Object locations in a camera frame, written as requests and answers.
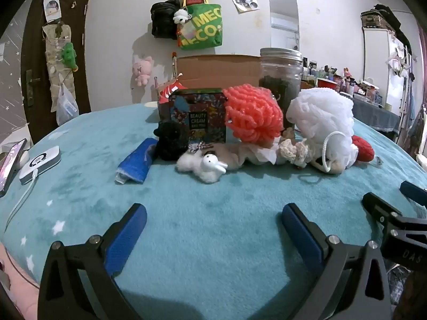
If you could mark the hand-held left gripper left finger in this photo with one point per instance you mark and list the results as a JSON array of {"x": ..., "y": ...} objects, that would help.
[{"x": 126, "y": 236}]

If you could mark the white tissue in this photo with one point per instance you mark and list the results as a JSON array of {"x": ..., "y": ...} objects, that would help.
[{"x": 265, "y": 155}]

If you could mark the glass jar with metal lid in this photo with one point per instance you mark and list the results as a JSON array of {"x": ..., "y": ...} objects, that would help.
[{"x": 280, "y": 73}]

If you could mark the green tote bag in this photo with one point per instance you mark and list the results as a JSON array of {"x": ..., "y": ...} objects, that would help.
[{"x": 200, "y": 30}]

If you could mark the cream crochet scrunchie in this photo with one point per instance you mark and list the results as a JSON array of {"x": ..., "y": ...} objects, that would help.
[{"x": 290, "y": 150}]

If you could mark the clear plastic bag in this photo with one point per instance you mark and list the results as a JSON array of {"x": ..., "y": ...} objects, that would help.
[{"x": 66, "y": 106}]

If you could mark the hanging fabric organizer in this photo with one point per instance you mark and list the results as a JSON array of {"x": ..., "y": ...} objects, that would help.
[{"x": 56, "y": 73}]

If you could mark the black scrunchie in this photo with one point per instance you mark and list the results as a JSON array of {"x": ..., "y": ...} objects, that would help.
[{"x": 170, "y": 140}]

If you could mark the red plush toy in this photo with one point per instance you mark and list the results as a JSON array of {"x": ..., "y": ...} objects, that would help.
[{"x": 363, "y": 148}]

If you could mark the dark table cloth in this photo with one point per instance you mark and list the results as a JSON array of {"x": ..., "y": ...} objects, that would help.
[{"x": 373, "y": 115}]

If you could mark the white fluffy bunny hair clip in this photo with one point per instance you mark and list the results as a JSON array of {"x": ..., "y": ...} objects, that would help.
[{"x": 200, "y": 168}]

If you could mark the printed cosmetics box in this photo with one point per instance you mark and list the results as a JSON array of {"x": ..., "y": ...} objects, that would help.
[{"x": 196, "y": 106}]

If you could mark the black bag on wardrobe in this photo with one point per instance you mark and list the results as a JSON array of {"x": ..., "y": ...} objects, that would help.
[{"x": 383, "y": 15}]

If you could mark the green plush toy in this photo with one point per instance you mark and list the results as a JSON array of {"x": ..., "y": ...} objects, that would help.
[{"x": 69, "y": 55}]

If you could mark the mop pole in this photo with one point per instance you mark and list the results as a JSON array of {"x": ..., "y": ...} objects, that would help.
[{"x": 173, "y": 63}]

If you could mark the smartphone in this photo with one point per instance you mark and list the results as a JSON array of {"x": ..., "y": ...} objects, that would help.
[{"x": 10, "y": 166}]

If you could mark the cardboard box with red lining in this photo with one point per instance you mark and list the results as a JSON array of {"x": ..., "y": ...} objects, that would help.
[{"x": 216, "y": 71}]

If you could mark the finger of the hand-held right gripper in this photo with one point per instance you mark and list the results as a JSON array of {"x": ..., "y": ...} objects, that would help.
[
  {"x": 377, "y": 205},
  {"x": 415, "y": 191}
]

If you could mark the red container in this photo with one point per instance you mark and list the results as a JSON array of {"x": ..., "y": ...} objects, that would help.
[{"x": 327, "y": 83}]

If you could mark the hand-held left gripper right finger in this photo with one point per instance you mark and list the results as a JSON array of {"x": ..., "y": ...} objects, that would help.
[{"x": 300, "y": 236}]

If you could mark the white card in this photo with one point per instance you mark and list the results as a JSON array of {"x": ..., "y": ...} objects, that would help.
[{"x": 52, "y": 8}]

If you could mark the wall mirror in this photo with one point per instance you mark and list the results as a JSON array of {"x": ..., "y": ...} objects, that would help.
[{"x": 283, "y": 23}]

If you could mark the coral mesh bath sponge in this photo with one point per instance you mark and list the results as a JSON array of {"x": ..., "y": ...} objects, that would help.
[{"x": 253, "y": 113}]

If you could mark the hanging clothes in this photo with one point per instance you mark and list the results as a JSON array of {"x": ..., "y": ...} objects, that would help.
[{"x": 412, "y": 113}]

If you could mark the group of cosmetic bottles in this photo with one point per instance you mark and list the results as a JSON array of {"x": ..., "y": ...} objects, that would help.
[{"x": 350, "y": 83}]

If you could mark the white wardrobe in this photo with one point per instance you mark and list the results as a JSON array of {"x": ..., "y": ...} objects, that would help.
[{"x": 377, "y": 66}]

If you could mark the white mesh bath pouf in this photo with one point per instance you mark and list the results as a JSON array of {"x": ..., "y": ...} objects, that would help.
[{"x": 320, "y": 113}]

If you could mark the dark brown door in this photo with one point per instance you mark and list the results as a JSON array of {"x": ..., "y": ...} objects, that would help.
[{"x": 33, "y": 40}]

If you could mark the pink plush toy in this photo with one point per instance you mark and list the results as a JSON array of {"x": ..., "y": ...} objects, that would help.
[{"x": 142, "y": 70}]

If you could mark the blue cloth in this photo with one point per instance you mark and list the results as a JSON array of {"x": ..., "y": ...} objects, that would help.
[{"x": 136, "y": 160}]

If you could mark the white charger device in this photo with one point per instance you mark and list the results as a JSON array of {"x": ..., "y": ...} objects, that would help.
[{"x": 40, "y": 163}]

